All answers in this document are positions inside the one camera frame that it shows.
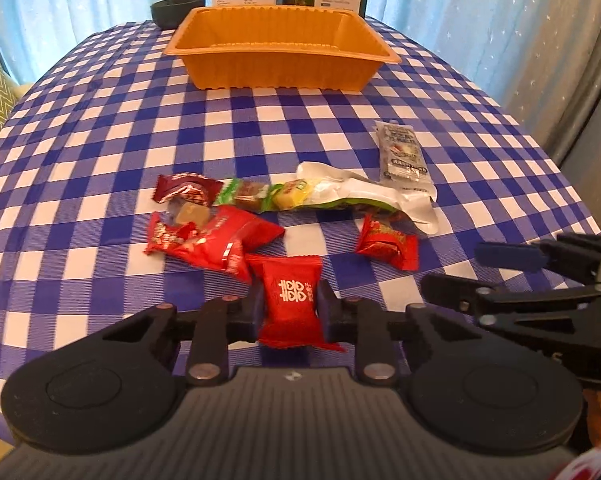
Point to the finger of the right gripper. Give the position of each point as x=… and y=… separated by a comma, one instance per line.
x=574, y=256
x=577, y=308

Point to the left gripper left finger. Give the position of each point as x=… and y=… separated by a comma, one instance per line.
x=216, y=325

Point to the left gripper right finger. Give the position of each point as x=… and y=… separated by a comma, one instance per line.
x=362, y=323

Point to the red double-happiness candy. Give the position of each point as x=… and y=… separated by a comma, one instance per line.
x=290, y=284

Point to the large red snack packet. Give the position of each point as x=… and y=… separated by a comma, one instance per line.
x=221, y=245

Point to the small red candy packet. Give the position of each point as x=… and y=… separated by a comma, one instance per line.
x=381, y=242

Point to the green brown candy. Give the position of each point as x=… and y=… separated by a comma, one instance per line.
x=250, y=195

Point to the dark red candy packet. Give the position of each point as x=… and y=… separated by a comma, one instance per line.
x=194, y=188

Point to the long green snack bag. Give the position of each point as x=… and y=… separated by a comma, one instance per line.
x=333, y=187

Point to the clear grey snack packet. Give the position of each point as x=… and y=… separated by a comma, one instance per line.
x=402, y=161

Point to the yellow green candy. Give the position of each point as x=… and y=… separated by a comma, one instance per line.
x=292, y=194

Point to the tan unwrapped candy cube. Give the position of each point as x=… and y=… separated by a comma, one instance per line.
x=189, y=212

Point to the blue checkered tablecloth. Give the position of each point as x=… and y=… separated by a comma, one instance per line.
x=81, y=153

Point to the grey outer curtain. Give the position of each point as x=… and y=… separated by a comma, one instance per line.
x=580, y=85

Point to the blue star curtain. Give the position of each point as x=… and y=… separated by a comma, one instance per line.
x=477, y=37

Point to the orange plastic tray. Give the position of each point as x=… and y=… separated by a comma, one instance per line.
x=300, y=47

